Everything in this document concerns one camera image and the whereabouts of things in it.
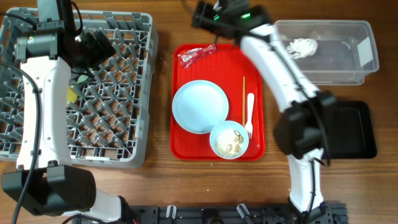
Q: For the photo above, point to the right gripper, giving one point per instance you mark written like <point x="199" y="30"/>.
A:
<point x="201" y="15"/>

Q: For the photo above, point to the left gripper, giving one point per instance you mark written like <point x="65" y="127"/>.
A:
<point x="99" y="56"/>

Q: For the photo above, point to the yellow plastic cup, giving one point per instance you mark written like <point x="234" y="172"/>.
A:
<point x="71" y="96"/>

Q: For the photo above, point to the white napkin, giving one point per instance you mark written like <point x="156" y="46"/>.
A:
<point x="301" y="48"/>

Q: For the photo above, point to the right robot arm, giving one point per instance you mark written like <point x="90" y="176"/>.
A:
<point x="301" y="131"/>

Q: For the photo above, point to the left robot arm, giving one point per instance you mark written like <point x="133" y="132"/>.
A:
<point x="45" y="181"/>

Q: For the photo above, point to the grey dishwasher rack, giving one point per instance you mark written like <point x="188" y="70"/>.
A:
<point x="108" y="122"/>

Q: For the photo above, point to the red plastic tray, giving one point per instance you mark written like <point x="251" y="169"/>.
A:
<point x="234" y="74"/>

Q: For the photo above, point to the red snack wrapper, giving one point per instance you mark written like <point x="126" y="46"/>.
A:
<point x="191" y="56"/>

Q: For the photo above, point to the wooden chopstick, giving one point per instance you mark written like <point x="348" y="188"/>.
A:
<point x="244" y="101"/>

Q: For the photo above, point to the white plastic fork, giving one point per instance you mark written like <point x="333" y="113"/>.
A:
<point x="250" y="106"/>

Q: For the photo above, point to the large light blue plate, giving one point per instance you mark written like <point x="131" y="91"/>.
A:
<point x="198" y="106"/>

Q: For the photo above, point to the clear plastic bin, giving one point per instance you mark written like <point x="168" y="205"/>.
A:
<point x="346" y="50"/>

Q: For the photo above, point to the small blue bowl with crumbs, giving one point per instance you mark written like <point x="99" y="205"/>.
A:
<point x="229" y="140"/>

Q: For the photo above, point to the black plastic tray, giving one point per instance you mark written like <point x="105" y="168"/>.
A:
<point x="352" y="135"/>

